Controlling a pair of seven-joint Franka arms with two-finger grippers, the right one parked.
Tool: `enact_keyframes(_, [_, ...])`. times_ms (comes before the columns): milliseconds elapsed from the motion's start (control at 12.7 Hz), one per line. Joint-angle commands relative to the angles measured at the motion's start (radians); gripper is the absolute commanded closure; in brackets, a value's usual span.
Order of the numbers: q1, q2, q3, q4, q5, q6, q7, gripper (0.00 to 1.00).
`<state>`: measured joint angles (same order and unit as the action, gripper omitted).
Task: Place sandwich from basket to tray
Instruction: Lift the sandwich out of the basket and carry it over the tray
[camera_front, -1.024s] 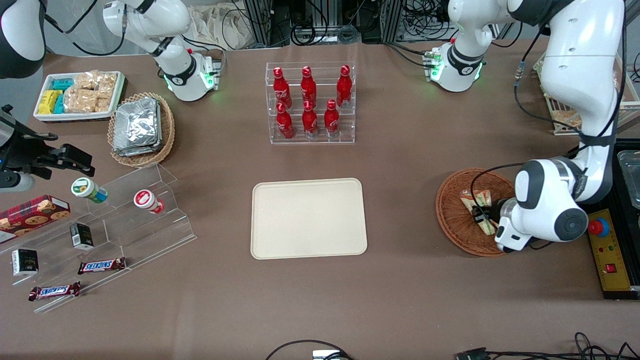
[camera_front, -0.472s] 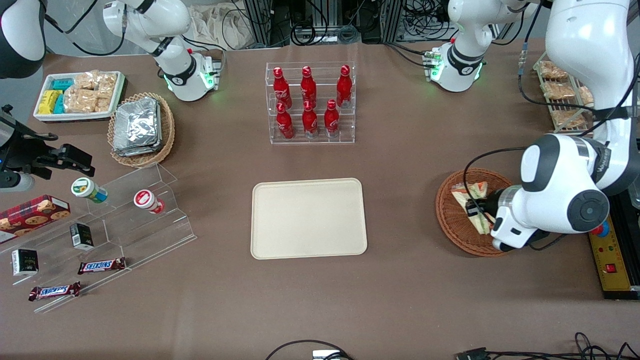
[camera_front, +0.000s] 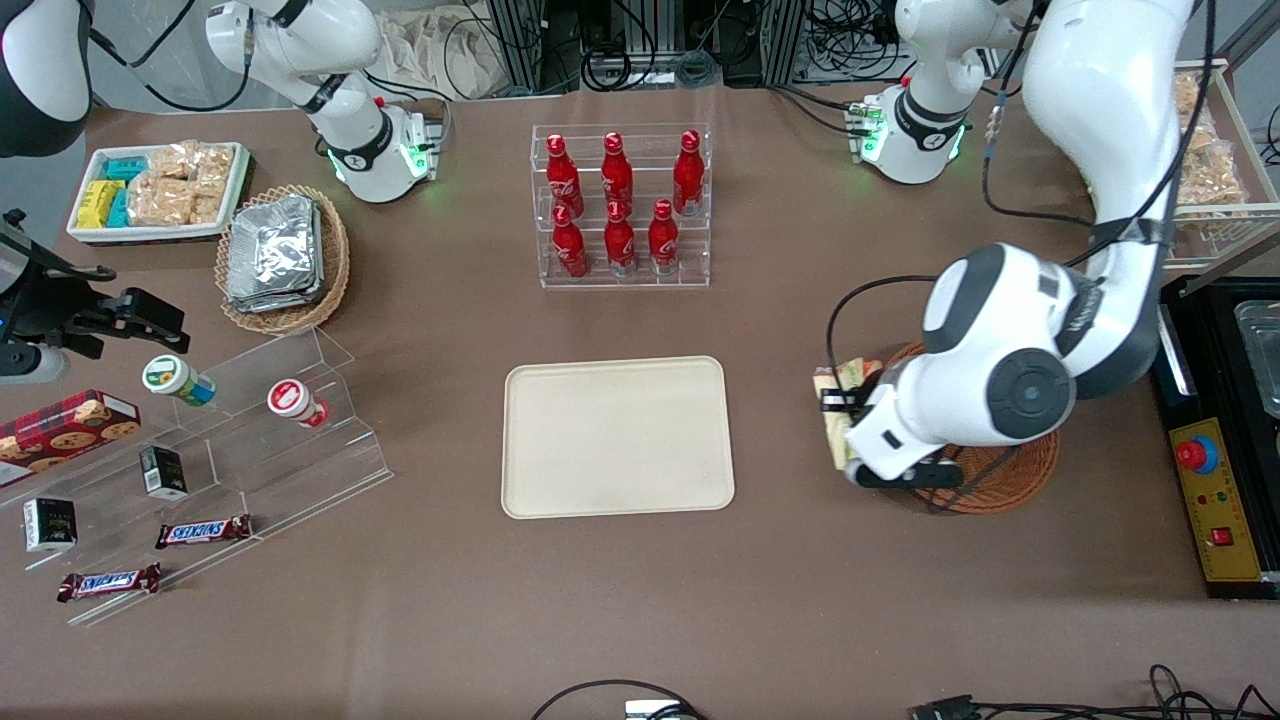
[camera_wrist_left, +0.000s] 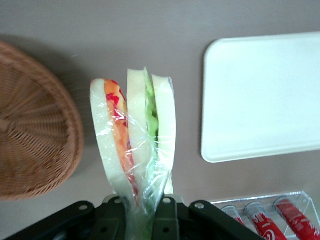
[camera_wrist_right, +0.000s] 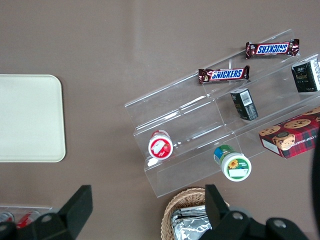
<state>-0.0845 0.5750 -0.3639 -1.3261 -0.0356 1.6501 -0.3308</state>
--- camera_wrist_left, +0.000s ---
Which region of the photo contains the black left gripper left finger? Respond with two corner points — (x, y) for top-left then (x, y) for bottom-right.
(4, 196), (127, 240)

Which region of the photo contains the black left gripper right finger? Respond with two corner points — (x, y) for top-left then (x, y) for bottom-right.
(151, 195), (265, 240)

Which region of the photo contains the plastic-wrapped triangle sandwich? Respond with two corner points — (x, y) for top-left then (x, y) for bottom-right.
(89, 66), (178, 240)

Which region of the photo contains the brown round wicker basket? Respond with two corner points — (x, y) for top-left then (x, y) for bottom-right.
(0, 41), (85, 202)

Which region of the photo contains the beige rectangular plastic tray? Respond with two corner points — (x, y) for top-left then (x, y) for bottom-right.
(200, 31), (320, 164)

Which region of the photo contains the red cola bottle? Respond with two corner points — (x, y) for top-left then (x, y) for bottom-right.
(221, 205), (248, 227)
(244, 201), (288, 240)
(273, 197), (320, 240)

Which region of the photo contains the clear acrylic bottle rack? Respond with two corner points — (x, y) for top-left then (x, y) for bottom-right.
(209, 191), (320, 240)

